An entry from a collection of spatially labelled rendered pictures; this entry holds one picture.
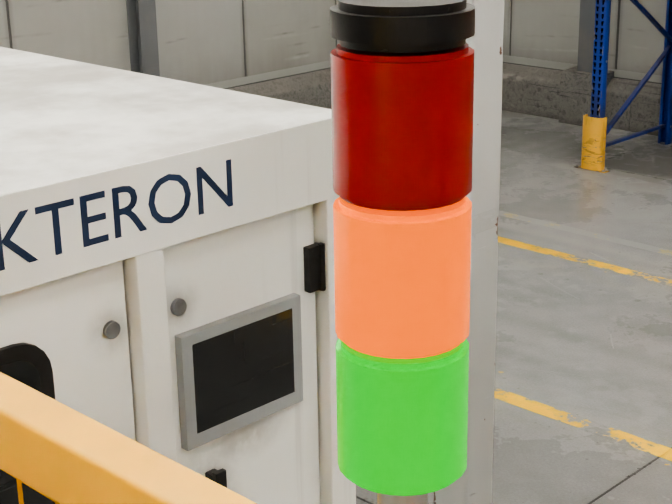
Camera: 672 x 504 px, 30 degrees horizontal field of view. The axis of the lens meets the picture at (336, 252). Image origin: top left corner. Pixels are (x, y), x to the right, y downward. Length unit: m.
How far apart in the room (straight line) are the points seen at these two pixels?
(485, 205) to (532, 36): 8.27
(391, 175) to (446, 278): 0.04
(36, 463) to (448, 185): 0.34
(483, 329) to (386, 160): 2.83
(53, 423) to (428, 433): 0.28
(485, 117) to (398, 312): 2.64
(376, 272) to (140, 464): 0.23
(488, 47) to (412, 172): 2.63
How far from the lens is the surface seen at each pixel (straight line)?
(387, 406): 0.46
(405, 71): 0.42
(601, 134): 9.39
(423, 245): 0.43
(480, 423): 3.35
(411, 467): 0.47
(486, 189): 3.13
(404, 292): 0.44
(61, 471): 0.67
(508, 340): 6.28
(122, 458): 0.64
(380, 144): 0.42
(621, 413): 5.59
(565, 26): 11.16
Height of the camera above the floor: 2.39
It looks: 18 degrees down
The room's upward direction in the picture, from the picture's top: 1 degrees counter-clockwise
